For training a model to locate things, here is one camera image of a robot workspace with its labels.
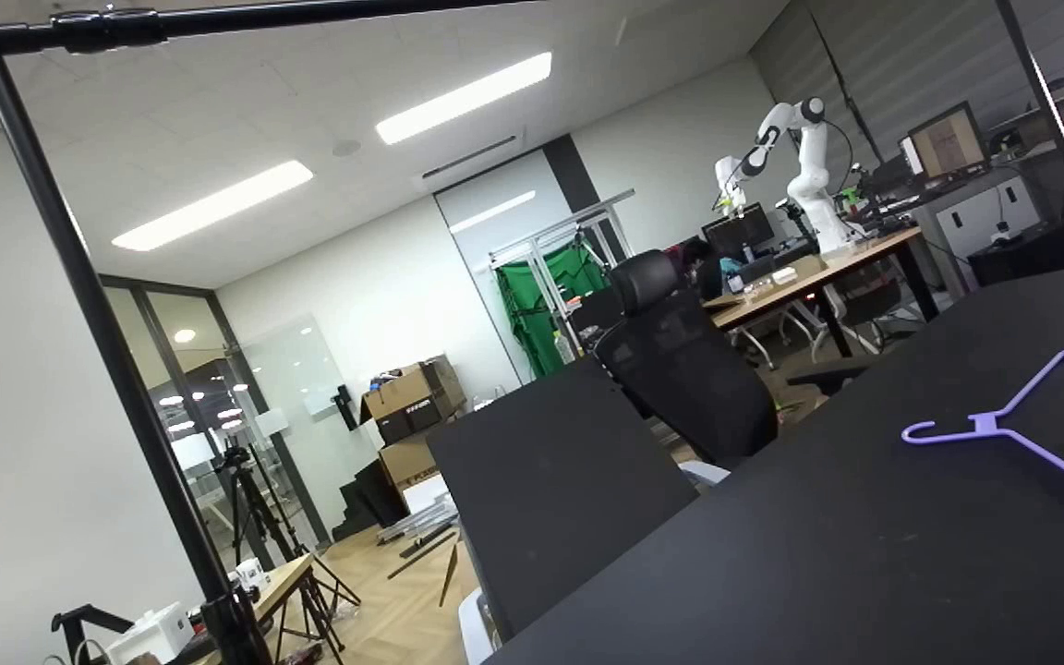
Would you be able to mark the blue plastic clothes hanger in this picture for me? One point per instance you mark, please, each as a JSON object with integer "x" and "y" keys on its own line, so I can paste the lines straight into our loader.
{"x": 986, "y": 425}

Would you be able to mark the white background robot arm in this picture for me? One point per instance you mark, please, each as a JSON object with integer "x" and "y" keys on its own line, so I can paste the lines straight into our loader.
{"x": 813, "y": 172}

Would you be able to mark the green cloth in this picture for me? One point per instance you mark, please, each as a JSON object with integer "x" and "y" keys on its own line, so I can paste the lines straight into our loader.
{"x": 534, "y": 315}

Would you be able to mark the metal clothes rack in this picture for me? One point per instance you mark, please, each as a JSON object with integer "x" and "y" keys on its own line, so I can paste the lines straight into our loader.
{"x": 554, "y": 223}

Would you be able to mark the large cardboard box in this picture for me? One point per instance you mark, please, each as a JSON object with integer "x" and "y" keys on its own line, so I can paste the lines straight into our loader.
{"x": 403, "y": 393}

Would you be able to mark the black standing board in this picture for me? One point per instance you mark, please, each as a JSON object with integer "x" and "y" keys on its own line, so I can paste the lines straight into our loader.
{"x": 554, "y": 494}

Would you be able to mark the black mesh office chair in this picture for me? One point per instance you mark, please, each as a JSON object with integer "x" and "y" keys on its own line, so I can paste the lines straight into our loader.
{"x": 693, "y": 372}

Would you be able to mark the small cardboard box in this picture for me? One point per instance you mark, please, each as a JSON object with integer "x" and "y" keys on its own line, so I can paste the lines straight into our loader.
{"x": 406, "y": 462}

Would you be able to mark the ceiling air vent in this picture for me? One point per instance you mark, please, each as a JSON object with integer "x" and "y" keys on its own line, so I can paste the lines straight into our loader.
{"x": 465, "y": 158}

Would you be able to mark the black desk monitor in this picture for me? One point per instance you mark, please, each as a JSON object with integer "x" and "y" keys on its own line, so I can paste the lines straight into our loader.
{"x": 741, "y": 229}

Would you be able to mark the black floor bag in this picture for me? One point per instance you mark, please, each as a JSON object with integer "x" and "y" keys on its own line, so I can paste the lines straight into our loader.
{"x": 372, "y": 500}

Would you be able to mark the rectangular ceiling light panel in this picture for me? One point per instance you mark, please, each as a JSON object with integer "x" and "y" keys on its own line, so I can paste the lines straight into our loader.
{"x": 463, "y": 97}
{"x": 213, "y": 208}

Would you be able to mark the wooden desk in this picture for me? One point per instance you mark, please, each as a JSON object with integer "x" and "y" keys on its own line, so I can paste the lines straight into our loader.
{"x": 827, "y": 263}

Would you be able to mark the wooden folding stand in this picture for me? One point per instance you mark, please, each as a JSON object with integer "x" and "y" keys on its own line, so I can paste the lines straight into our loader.
{"x": 284, "y": 584}

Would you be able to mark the lit computer monitor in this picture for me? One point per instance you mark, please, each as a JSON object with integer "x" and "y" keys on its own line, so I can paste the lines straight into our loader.
{"x": 946, "y": 143}

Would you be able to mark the white drawer cabinet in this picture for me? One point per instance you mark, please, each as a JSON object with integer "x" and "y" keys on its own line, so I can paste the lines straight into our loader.
{"x": 986, "y": 217}

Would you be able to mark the black rack upright pole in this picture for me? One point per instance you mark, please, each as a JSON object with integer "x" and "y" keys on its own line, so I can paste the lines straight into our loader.
{"x": 1052, "y": 112}
{"x": 68, "y": 246}

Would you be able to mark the white device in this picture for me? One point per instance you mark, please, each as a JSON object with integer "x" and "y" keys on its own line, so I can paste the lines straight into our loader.
{"x": 155, "y": 633}

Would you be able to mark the black horizontal rack bar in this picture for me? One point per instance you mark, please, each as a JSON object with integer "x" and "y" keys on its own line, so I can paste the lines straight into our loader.
{"x": 113, "y": 27}

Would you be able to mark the black low stand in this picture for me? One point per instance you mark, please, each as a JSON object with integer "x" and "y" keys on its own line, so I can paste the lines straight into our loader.
{"x": 74, "y": 621}

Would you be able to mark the wall whiteboard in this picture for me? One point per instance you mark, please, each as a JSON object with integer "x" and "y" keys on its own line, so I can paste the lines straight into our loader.
{"x": 295, "y": 372}

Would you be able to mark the black camera tripod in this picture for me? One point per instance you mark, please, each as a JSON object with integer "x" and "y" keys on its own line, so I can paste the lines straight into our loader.
{"x": 241, "y": 494}

